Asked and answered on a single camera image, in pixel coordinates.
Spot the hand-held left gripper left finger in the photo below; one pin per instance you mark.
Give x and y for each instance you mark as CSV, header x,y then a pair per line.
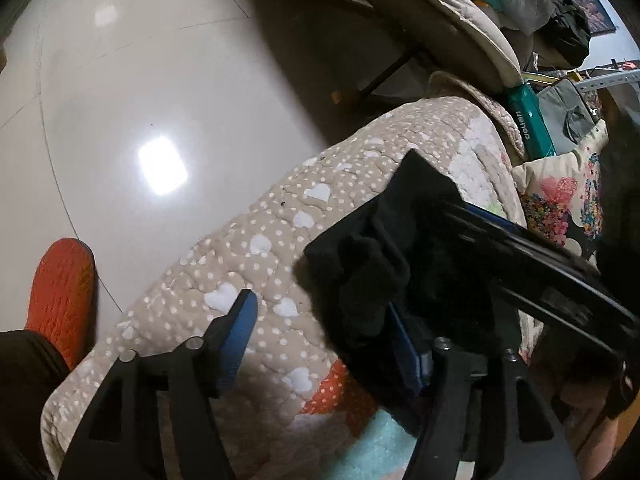
x,y
239,345

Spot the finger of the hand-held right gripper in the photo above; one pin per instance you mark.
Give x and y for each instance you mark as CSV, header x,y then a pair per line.
x,y
520,240
575,305

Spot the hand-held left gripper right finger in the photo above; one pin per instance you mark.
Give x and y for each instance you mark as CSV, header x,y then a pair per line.
x,y
409,362

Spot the black pants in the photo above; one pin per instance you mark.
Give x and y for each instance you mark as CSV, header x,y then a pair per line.
x,y
390,260

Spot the floral print pillow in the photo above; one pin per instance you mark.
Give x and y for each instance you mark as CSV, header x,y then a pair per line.
x,y
560,200

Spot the beige heart print quilt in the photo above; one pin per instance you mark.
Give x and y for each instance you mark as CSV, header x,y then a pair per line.
x,y
280,240

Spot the dark cloth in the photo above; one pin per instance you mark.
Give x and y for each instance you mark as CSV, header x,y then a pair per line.
x,y
619,185

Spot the green cardboard box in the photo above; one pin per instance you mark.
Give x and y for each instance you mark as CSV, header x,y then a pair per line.
x,y
531,120

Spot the grey bag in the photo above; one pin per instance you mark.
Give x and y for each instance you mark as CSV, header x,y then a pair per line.
x,y
570,110

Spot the round quilted seat pad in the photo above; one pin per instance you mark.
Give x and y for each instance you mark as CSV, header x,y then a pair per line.
x,y
482,105

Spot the orange slipper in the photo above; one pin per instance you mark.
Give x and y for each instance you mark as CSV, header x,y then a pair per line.
x,y
64,300

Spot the white metal rack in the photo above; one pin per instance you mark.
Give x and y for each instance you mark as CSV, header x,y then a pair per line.
x,y
612,77

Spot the person's leg in dark trousers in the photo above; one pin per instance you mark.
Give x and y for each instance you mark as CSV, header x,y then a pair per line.
x,y
25,390

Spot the dark green garment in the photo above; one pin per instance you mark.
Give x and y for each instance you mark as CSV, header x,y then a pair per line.
x,y
570,25

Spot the beige cushioned chair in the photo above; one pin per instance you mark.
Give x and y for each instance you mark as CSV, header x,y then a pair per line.
x,y
450,25

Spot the wall poster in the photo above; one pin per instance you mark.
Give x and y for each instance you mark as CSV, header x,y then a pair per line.
x,y
595,10

